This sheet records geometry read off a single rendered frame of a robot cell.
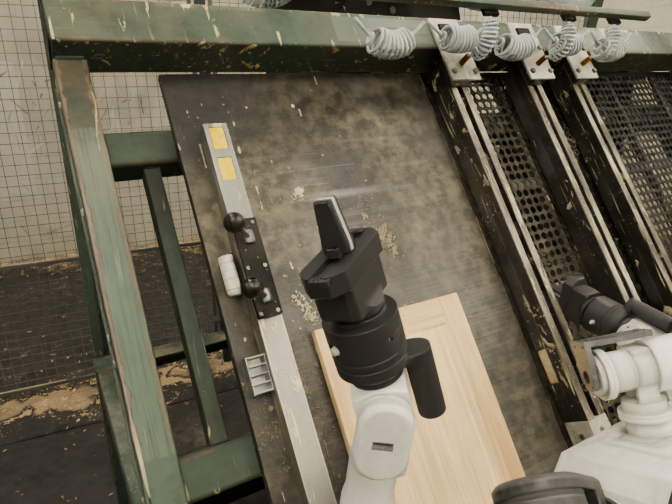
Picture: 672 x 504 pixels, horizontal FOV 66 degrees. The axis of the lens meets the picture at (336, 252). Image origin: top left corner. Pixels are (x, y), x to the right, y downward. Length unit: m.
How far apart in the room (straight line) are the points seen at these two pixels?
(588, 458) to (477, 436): 0.51
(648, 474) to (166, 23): 1.08
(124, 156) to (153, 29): 0.26
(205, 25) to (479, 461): 1.07
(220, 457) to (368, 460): 0.43
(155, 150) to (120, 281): 0.33
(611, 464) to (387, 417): 0.26
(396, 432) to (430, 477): 0.52
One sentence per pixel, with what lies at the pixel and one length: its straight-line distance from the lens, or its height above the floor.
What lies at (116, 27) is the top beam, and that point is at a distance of 1.16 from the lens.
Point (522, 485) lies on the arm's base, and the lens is 0.61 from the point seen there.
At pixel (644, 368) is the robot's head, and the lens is 0.75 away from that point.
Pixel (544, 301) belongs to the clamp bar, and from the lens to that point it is 1.34.
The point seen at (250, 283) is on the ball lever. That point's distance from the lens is 0.88.
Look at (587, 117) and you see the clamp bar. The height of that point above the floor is 1.63.
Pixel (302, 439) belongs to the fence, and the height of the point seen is 1.15.
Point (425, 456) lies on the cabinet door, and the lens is 1.13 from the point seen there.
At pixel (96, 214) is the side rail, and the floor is 1.53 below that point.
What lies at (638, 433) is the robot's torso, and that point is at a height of 1.35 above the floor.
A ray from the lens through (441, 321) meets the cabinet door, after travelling 1.20.
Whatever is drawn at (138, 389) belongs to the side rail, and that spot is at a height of 1.28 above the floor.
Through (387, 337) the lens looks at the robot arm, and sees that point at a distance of 0.57.
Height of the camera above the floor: 1.77
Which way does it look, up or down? 19 degrees down
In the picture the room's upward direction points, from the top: straight up
